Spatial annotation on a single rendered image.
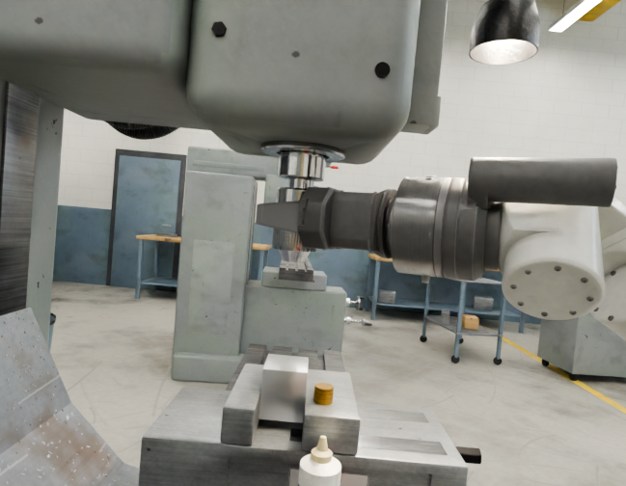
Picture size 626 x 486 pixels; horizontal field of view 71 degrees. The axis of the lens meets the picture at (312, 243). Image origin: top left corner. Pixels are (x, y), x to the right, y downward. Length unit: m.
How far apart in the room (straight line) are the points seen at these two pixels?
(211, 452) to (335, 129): 0.36
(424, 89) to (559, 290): 0.23
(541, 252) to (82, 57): 0.36
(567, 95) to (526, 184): 7.90
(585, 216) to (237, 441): 0.39
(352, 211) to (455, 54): 7.40
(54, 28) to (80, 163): 7.51
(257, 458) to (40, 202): 0.46
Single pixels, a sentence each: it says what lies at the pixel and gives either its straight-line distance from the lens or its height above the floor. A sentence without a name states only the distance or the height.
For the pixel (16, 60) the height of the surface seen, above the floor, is 1.34.
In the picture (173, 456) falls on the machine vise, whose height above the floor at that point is 0.98.
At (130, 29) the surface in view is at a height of 1.37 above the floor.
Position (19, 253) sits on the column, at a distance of 0.70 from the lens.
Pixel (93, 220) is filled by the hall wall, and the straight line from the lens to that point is 7.76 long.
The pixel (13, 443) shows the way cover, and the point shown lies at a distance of 0.65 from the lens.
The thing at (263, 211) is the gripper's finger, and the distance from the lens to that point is 0.43.
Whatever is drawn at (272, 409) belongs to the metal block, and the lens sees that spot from 0.55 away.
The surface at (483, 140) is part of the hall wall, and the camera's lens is 7.56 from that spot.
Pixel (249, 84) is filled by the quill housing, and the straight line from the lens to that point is 0.37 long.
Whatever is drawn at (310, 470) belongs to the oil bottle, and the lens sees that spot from 0.46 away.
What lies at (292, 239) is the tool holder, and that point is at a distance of 0.43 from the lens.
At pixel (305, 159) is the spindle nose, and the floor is 1.30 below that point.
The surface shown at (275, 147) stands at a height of 1.30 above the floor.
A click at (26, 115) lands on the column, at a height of 1.34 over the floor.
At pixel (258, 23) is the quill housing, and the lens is 0.39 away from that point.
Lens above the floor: 1.23
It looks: 2 degrees down
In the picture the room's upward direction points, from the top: 5 degrees clockwise
